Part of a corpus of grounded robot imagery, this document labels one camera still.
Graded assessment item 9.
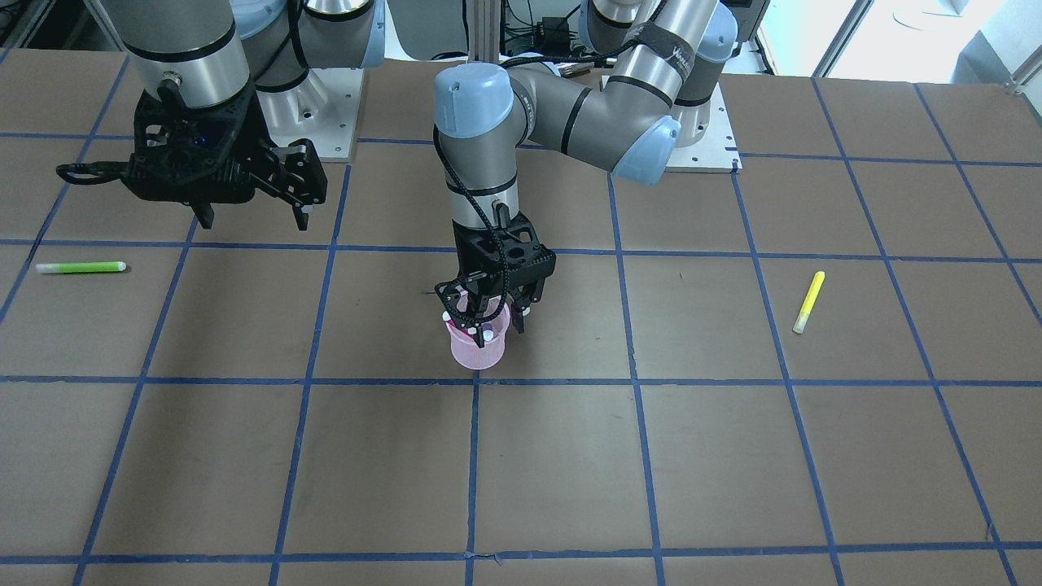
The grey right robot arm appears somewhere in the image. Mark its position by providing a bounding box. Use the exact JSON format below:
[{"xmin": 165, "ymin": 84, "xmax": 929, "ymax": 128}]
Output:
[{"xmin": 55, "ymin": 1, "xmax": 387, "ymax": 230}]

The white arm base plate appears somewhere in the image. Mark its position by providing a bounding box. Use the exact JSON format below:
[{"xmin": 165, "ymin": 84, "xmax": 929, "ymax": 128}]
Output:
[
  {"xmin": 257, "ymin": 69, "xmax": 366, "ymax": 163},
  {"xmin": 665, "ymin": 83, "xmax": 743, "ymax": 173}
]

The green highlighter pen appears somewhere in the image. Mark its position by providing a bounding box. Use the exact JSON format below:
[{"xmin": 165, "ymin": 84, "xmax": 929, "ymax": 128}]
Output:
[{"xmin": 36, "ymin": 262, "xmax": 128, "ymax": 274}]

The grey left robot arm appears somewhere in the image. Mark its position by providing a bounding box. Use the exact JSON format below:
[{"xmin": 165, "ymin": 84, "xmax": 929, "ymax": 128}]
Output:
[{"xmin": 433, "ymin": 1, "xmax": 739, "ymax": 348}]

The pink highlighter pen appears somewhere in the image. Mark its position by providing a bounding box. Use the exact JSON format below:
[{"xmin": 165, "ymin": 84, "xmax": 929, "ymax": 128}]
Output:
[{"xmin": 442, "ymin": 311, "xmax": 488, "ymax": 345}]

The yellow highlighter pen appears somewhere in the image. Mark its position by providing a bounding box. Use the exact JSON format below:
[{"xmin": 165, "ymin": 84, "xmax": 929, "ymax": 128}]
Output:
[{"xmin": 792, "ymin": 270, "xmax": 826, "ymax": 335}]

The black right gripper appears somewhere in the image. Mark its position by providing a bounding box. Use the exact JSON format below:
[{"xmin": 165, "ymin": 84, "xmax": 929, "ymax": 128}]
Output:
[{"xmin": 122, "ymin": 81, "xmax": 328, "ymax": 230}]

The pink mesh pen cup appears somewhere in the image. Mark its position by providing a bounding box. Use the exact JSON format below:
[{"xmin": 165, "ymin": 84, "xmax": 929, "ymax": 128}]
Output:
[{"xmin": 442, "ymin": 308, "xmax": 511, "ymax": 370}]

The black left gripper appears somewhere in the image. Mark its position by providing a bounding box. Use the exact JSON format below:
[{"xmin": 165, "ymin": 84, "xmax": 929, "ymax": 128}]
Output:
[{"xmin": 435, "ymin": 212, "xmax": 557, "ymax": 335}]

